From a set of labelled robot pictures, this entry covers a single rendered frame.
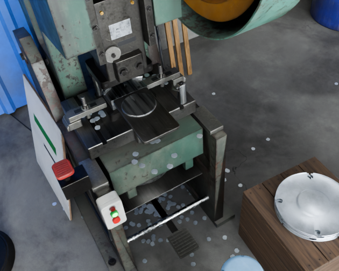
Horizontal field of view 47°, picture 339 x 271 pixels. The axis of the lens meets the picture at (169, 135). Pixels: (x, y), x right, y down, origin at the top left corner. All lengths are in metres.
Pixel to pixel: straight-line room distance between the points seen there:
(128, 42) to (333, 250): 1.03
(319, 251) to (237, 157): 0.85
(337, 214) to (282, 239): 0.23
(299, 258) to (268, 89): 1.39
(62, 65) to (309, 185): 1.08
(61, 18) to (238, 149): 1.43
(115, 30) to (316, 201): 0.99
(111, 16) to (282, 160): 1.36
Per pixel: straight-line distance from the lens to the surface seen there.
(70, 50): 1.16
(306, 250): 1.55
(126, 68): 1.29
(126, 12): 1.23
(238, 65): 2.84
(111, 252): 1.91
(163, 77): 1.53
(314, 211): 1.60
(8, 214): 2.24
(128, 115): 1.35
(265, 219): 1.59
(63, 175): 1.26
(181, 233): 1.76
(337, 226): 1.59
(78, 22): 1.13
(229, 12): 1.30
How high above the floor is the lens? 1.70
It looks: 47 degrees down
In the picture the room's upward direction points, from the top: 6 degrees counter-clockwise
